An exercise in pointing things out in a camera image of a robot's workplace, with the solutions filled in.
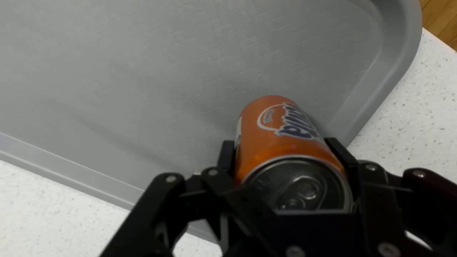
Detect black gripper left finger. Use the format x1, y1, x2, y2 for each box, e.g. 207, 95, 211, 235
99, 140, 285, 257

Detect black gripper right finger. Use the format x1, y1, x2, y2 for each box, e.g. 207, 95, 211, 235
325, 137, 457, 257

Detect orange soda can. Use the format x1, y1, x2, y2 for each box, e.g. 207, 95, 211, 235
232, 95, 352, 213

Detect grey plastic tray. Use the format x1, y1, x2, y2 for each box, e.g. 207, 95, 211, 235
0, 0, 422, 207

